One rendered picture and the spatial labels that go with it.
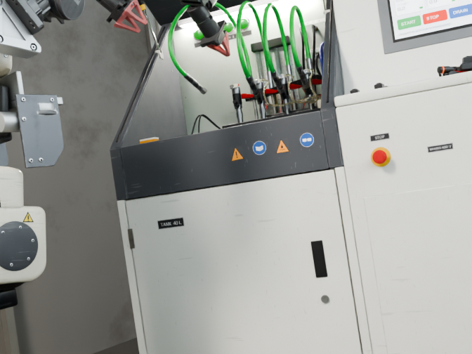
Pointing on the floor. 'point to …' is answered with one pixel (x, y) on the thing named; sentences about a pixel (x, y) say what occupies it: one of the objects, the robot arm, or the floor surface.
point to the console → (408, 188)
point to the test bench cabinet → (253, 181)
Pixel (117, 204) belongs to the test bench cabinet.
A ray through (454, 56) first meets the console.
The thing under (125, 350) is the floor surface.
